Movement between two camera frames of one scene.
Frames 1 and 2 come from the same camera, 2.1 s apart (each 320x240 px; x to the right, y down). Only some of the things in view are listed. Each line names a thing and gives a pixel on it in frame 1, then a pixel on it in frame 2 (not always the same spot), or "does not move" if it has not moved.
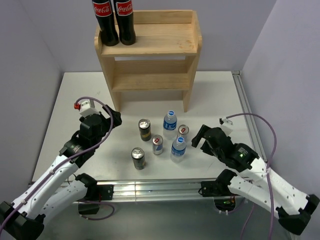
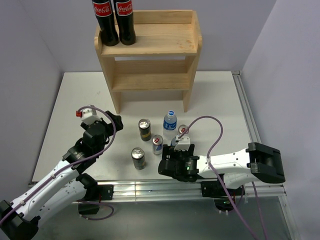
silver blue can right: x=183 y=131 does not move
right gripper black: x=208 y=138 to x=164 y=162
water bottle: x=169 y=125 does not move
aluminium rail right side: x=241 y=90 does not move
